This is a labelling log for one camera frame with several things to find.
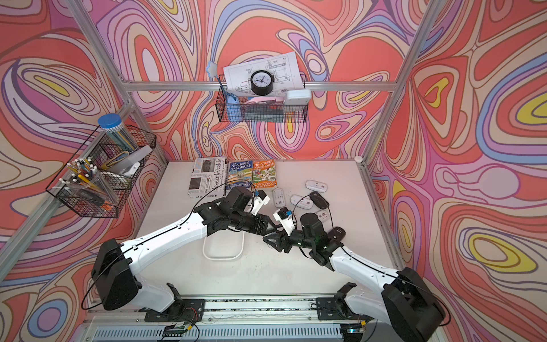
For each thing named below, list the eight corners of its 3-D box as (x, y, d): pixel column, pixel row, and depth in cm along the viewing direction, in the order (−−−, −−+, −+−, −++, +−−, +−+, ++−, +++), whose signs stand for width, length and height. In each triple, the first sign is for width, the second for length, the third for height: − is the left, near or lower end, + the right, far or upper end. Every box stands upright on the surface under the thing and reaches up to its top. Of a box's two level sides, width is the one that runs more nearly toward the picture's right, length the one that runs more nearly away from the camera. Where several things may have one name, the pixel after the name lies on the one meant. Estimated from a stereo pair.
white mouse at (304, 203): (288, 204, 103) (288, 202, 102) (291, 195, 107) (291, 193, 105) (311, 211, 101) (312, 209, 99) (313, 201, 104) (314, 199, 103)
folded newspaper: (187, 197, 107) (184, 191, 103) (198, 162, 123) (196, 156, 120) (223, 197, 107) (221, 191, 103) (230, 162, 123) (228, 156, 120)
